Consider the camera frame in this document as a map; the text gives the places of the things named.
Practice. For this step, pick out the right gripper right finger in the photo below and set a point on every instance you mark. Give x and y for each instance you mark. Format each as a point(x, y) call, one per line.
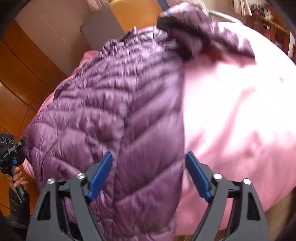
point(247, 220)

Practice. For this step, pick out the wooden wardrobe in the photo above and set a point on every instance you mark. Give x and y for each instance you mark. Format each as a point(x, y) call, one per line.
point(27, 76)

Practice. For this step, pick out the grey yellow blue headboard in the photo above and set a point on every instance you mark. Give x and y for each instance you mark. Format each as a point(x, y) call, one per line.
point(117, 18)

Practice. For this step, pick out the black jacket sleeve forearm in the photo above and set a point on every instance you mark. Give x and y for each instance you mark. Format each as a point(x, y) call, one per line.
point(15, 226)

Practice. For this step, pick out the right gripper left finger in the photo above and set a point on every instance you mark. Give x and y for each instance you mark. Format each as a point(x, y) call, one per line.
point(50, 221)

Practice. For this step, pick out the person's left hand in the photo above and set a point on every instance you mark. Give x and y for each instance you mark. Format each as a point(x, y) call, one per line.
point(17, 180)

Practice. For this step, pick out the purple puffer down jacket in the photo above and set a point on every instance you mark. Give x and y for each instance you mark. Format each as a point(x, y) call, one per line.
point(127, 100)

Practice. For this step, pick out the wooden desk with clutter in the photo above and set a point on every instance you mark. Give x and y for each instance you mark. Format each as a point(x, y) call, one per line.
point(262, 17)

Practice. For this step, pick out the grey metal bed rail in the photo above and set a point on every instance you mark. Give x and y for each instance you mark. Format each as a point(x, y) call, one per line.
point(221, 17)

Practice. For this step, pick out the pink quilted bedspread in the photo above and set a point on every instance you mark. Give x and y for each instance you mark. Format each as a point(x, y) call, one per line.
point(239, 119)

